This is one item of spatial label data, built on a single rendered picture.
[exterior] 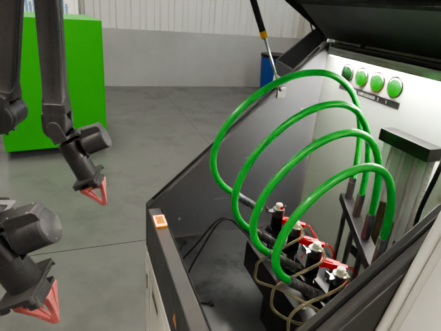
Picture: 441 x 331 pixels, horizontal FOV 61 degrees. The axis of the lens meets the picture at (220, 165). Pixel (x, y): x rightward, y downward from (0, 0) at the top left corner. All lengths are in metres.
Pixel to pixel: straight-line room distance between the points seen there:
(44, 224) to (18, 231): 0.04
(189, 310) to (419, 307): 0.43
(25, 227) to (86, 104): 3.39
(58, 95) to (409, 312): 0.85
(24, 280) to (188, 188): 0.59
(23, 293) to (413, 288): 0.60
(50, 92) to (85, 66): 2.92
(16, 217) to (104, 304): 1.63
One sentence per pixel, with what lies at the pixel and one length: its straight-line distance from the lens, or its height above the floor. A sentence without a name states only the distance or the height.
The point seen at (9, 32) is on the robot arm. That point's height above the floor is 1.43.
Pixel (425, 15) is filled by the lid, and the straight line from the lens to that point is 0.80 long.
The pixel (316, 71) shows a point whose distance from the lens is 0.82.
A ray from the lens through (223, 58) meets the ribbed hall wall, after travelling 7.60.
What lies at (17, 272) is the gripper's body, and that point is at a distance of 0.70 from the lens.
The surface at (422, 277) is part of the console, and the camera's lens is 0.63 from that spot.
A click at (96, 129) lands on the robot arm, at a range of 1.01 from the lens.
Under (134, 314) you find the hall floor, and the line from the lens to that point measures 2.16.
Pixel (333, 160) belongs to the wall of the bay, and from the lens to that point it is 1.18.
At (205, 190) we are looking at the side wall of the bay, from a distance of 1.17.
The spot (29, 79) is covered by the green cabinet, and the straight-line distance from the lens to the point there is 3.89.
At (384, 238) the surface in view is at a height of 1.16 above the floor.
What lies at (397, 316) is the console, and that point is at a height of 1.12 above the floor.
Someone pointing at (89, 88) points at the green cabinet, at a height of 0.67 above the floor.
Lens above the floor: 1.53
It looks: 23 degrees down
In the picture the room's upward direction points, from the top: 5 degrees clockwise
